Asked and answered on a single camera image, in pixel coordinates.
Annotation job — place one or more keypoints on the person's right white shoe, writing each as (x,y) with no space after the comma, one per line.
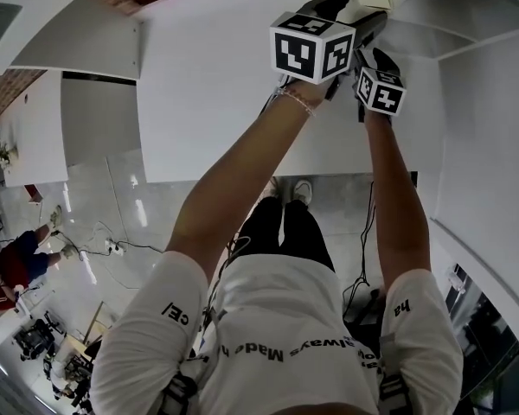
(303,190)

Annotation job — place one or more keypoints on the person's right forearm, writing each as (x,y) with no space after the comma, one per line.
(393,188)

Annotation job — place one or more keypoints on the white power strip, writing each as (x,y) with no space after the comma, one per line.
(114,247)

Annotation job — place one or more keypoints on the white side table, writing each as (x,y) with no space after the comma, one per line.
(32,132)

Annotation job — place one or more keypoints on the black wheeled equipment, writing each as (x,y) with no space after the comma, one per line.
(34,337)

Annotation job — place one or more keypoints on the glass window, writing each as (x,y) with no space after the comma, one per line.
(488,344)

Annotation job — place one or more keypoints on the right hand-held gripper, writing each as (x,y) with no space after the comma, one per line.
(382,93)

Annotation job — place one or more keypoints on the white cabinet panel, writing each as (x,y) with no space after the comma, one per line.
(82,41)

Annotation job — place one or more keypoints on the white flower bouquet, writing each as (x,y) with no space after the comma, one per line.
(5,154)

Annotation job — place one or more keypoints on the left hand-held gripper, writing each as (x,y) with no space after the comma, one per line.
(294,52)

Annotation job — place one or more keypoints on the white printed t-shirt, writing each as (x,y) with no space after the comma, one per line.
(277,309)

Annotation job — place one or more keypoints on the person's left forearm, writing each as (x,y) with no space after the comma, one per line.
(242,167)

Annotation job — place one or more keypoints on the red stool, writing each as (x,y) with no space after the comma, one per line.
(32,193)

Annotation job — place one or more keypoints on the black trousers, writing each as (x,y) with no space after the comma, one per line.
(303,236)

